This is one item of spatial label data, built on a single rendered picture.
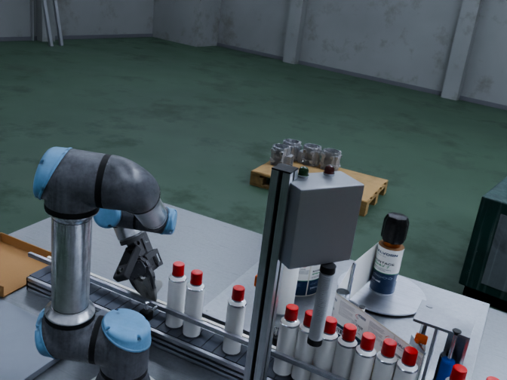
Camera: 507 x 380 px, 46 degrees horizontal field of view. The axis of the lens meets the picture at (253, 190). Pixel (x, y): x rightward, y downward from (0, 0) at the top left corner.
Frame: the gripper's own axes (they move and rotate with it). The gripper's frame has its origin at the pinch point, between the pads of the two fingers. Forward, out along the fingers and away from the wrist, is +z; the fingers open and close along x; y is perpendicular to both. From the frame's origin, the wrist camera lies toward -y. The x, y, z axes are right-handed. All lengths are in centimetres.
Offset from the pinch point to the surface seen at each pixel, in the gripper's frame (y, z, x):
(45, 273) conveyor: 0.3, -16.3, 39.1
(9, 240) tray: 13, -29, 67
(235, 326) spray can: -2.0, 10.7, -27.6
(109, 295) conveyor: 1.9, -3.9, 17.6
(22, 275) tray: 0, -18, 51
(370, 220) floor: 338, 74, 58
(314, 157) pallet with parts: 398, 16, 114
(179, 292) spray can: -0.6, -1.1, -11.9
